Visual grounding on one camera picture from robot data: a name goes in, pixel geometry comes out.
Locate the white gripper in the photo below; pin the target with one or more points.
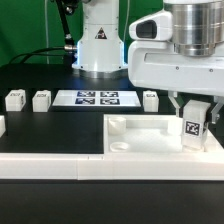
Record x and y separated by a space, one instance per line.
180 50

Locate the white square table top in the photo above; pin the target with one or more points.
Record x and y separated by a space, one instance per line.
149 134

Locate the white U-shaped obstacle fence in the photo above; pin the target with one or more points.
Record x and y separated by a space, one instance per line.
113 166

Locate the white sheet with markers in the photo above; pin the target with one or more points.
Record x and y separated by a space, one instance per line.
95 98

